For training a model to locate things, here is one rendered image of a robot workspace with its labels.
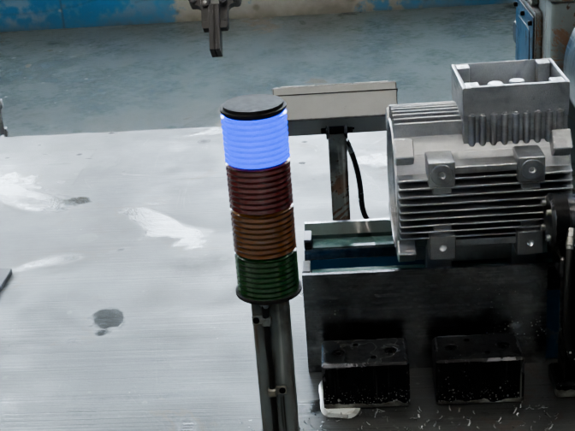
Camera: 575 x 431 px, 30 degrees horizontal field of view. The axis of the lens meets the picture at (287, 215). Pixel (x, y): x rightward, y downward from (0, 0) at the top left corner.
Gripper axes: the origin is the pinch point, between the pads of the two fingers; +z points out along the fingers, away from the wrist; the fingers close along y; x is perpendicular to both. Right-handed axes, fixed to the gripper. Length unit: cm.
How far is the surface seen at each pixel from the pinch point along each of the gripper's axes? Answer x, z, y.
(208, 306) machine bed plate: 6.2, 38.7, -2.8
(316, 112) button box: -3.5, 14.4, 13.9
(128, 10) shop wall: 484, -227, -115
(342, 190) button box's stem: 5.3, 23.2, 16.9
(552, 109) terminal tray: -25, 23, 41
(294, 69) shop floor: 385, -142, -7
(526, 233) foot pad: -21, 36, 38
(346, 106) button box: -3.5, 13.8, 18.0
